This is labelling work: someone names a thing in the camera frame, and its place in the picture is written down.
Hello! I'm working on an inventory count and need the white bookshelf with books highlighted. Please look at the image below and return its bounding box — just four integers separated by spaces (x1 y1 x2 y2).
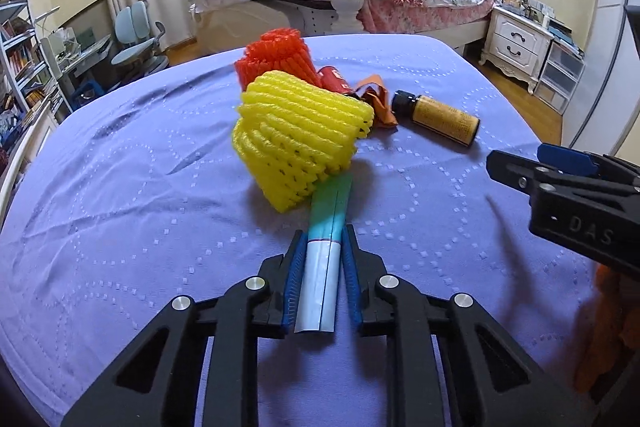
0 0 61 142

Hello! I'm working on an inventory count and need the red foam fruit net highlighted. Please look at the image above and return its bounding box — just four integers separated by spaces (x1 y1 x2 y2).
234 28 323 90

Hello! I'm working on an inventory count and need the pale blue desk chair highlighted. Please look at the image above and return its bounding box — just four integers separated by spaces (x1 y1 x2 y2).
110 0 170 70

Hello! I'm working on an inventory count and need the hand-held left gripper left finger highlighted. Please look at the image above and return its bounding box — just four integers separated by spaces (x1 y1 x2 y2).
60 229 308 427

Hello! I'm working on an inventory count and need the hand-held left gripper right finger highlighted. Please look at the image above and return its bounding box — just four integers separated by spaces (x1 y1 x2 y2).
341 224 598 427

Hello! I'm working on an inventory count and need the orange wrapper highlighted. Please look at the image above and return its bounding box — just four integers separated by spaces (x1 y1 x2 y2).
350 76 400 128

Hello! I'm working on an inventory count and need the white sliding wardrobe door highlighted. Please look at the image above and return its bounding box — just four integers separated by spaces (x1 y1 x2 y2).
560 0 640 168

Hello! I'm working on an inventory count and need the yellow foam fruit net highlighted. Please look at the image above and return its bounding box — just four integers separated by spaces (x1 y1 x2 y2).
231 70 376 214

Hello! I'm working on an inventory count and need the red can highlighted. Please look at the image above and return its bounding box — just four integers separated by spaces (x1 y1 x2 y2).
317 66 353 98

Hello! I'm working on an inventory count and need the brown bottle with gold label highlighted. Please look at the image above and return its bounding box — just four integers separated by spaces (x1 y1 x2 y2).
391 90 482 148

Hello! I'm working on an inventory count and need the white and teal packet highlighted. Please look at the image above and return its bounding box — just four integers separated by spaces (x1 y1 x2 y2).
293 172 355 334

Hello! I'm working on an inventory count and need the white nightstand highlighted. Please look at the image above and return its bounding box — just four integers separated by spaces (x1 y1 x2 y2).
479 4 556 95

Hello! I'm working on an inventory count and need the orange cloth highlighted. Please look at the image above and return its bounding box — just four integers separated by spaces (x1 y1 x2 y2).
575 264 640 395

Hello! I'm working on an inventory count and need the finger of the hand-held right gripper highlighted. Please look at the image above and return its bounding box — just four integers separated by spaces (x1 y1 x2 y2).
537 143 601 178
486 149 546 205

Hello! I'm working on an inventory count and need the clear plastic drawer unit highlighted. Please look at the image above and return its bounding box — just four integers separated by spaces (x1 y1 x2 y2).
532 38 586 116

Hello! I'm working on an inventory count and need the white cabinet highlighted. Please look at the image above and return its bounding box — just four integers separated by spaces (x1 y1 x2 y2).
0 107 56 218

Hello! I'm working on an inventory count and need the grey study desk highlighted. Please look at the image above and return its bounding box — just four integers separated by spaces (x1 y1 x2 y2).
40 32 113 108

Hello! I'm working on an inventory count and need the stack of books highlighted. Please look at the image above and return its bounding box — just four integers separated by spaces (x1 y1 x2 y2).
547 17 586 55

